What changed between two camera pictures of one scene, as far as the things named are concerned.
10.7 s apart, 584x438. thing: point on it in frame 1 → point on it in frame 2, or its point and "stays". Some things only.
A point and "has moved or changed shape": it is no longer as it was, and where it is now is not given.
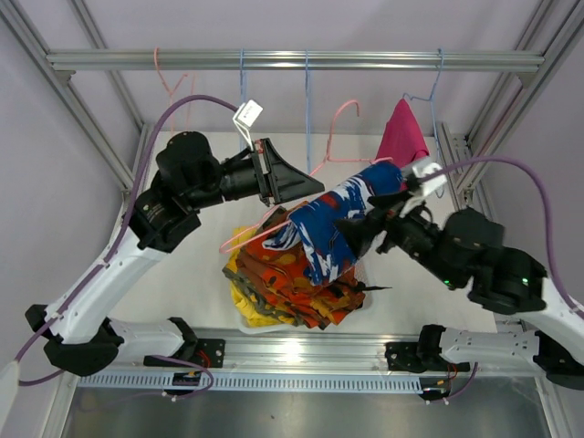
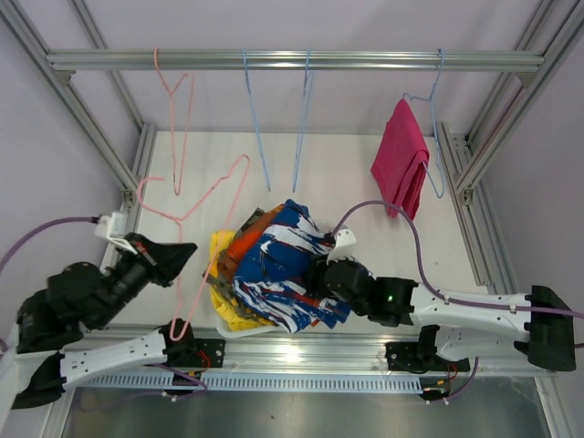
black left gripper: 284,177 → 165,256
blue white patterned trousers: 328,247 → 273,271
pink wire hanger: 172,90 stays
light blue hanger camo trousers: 242,76 has moved or changed shape
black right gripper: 385,211 → 315,271
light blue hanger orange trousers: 307,113 has moved or changed shape
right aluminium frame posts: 552,30 stays
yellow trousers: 245,307 → 227,307
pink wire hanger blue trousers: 230,248 → 176,328
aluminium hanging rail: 298,60 stays
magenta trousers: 402,139 stays
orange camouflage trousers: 278,275 → 248,234
